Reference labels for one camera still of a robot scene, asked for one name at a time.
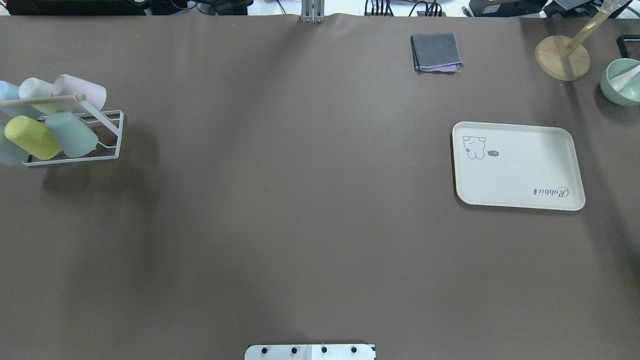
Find aluminium frame post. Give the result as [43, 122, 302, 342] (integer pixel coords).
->
[301, 0, 326, 24]

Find light blue plastic cup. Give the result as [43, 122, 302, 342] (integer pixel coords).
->
[0, 80, 42, 120]

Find white ceramic spoon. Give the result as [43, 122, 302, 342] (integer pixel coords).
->
[609, 64, 640, 92]

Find yellow plastic cup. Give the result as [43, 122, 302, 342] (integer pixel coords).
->
[4, 115, 62, 161]

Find wooden glass stand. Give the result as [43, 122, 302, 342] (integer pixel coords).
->
[534, 0, 629, 82]

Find green ceramic bowl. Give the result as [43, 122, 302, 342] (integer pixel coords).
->
[599, 58, 640, 106]

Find white cup rack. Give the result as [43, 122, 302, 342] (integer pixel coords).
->
[0, 93, 125, 167]

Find pink plastic cup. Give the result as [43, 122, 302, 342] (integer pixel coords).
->
[52, 74, 107, 111]

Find cream plastic cup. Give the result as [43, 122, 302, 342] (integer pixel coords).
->
[18, 77, 74, 116]

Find pale blue plastic cup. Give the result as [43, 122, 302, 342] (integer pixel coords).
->
[0, 124, 30, 166]

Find grey folded cloth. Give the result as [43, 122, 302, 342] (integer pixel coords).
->
[410, 32, 464, 73]

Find white column mount base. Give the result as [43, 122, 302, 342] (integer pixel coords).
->
[244, 343, 377, 360]

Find green plastic cup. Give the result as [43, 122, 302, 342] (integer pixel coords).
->
[45, 111, 99, 158]

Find cream rabbit tray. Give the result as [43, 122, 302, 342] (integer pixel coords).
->
[451, 121, 586, 211]

